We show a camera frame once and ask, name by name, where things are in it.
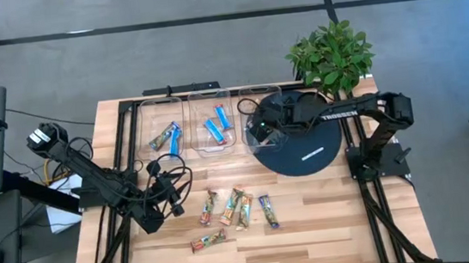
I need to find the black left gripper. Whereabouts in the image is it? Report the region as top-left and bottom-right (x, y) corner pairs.
(145, 156), (186, 222)

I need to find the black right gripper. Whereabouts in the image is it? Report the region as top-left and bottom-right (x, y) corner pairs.
(244, 95), (309, 149)

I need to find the blue green granola bar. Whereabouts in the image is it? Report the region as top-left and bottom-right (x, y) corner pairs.
(146, 122), (177, 153)
(258, 193), (281, 230)
(166, 120), (185, 158)

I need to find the clear plastic bin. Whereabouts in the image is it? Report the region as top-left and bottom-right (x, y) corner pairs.
(185, 87), (239, 159)
(132, 95), (189, 164)
(236, 83), (290, 156)

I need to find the white label strip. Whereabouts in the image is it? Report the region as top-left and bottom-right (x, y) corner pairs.
(300, 145), (327, 162)

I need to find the dark blue round mat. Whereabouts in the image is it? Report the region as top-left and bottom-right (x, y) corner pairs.
(241, 85), (346, 182)

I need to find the potted green plant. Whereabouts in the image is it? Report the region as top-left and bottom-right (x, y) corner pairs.
(282, 16), (380, 110)

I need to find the white box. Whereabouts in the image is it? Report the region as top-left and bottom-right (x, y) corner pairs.
(42, 172), (88, 235)

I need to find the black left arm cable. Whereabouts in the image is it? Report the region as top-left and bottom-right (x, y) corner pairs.
(135, 150), (197, 215)

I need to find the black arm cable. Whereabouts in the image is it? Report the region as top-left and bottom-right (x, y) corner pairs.
(235, 95), (266, 118)
(135, 150), (197, 215)

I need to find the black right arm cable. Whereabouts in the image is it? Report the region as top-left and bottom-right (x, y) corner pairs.
(235, 95), (266, 118)

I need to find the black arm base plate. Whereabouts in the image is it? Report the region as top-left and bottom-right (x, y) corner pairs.
(344, 139), (411, 183)
(76, 174), (141, 211)

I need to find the black bar camera mount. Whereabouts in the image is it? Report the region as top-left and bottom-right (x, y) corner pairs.
(141, 79), (222, 99)

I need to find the yellow cable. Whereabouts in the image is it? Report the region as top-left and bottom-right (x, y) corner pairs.
(41, 155), (72, 185)

